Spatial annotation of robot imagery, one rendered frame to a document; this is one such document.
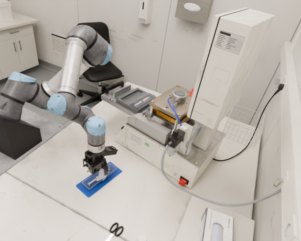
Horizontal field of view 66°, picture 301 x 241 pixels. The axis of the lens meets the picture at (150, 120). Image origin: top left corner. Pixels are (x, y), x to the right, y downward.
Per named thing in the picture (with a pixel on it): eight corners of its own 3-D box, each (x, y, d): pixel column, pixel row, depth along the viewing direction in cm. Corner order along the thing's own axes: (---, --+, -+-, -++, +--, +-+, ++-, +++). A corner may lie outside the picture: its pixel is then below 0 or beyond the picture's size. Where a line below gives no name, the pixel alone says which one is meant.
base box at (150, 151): (215, 156, 143) (224, 135, 133) (186, 194, 117) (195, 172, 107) (147, 117, 165) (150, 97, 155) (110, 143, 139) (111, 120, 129)
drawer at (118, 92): (159, 106, 145) (161, 96, 141) (137, 121, 130) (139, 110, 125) (124, 88, 157) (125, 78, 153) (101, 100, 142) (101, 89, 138)
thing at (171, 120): (197, 112, 130) (201, 98, 124) (177, 130, 114) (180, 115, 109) (171, 100, 137) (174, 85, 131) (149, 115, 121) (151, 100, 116)
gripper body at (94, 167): (82, 167, 108) (81, 149, 101) (97, 158, 114) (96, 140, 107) (93, 177, 105) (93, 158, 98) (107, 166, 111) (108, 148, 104)
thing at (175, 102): (210, 115, 129) (217, 95, 121) (183, 142, 108) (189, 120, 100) (174, 98, 139) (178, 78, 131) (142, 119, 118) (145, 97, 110)
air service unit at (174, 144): (183, 147, 112) (191, 123, 103) (167, 163, 102) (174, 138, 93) (175, 141, 114) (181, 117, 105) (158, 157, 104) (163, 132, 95)
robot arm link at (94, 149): (97, 132, 105) (109, 141, 101) (97, 140, 107) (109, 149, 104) (83, 140, 99) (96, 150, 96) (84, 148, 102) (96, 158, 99)
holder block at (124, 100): (157, 101, 143) (158, 97, 142) (137, 114, 129) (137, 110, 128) (136, 90, 150) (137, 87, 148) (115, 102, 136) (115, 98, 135)
